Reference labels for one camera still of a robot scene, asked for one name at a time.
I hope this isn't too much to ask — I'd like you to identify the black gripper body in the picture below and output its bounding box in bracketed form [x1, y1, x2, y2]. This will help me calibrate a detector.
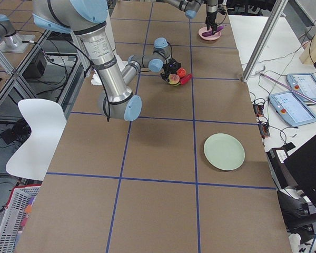
[160, 60, 181, 81]
[205, 11, 218, 29]

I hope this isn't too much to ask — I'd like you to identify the peach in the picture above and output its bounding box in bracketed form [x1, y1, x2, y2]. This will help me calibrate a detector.
[168, 74, 180, 86]

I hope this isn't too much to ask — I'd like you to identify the purple eggplant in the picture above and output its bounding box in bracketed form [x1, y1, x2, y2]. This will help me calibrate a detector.
[201, 25, 226, 37]

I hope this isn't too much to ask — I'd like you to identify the red chili pepper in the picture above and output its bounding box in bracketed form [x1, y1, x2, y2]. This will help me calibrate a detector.
[179, 73, 192, 85]

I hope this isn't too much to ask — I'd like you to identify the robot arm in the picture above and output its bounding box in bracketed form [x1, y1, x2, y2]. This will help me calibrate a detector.
[33, 1, 172, 121]
[164, 0, 219, 32]

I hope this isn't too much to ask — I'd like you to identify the red pomegranate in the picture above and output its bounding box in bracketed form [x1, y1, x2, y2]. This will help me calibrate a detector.
[176, 67, 187, 78]

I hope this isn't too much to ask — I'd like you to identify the pink plate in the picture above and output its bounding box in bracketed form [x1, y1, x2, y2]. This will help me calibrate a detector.
[198, 26, 224, 41]

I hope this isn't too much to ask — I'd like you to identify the green plate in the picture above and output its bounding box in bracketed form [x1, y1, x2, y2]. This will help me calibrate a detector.
[203, 133, 245, 171]

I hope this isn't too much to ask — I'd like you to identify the near teach pendant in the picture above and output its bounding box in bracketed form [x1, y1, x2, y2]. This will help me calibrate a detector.
[269, 92, 316, 127]

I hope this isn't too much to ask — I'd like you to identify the teach pendant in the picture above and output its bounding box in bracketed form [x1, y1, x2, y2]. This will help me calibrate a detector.
[287, 73, 316, 100]
[269, 92, 316, 127]

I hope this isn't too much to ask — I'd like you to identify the far teach pendant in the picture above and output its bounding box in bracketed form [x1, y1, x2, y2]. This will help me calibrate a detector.
[287, 73, 316, 100]

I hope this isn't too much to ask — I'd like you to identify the white chair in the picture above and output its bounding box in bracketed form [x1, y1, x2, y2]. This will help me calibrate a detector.
[6, 99, 66, 181]

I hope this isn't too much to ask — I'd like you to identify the black monitor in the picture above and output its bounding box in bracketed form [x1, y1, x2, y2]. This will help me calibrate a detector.
[284, 134, 316, 203]

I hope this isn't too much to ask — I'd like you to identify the white plastic basket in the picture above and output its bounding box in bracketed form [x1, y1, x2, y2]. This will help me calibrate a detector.
[0, 184, 41, 252]

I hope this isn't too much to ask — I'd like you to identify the aluminium frame post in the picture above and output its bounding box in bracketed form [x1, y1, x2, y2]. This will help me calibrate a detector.
[241, 0, 288, 83]

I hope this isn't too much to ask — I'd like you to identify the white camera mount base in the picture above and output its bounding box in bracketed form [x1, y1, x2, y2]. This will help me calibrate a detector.
[91, 60, 129, 86]

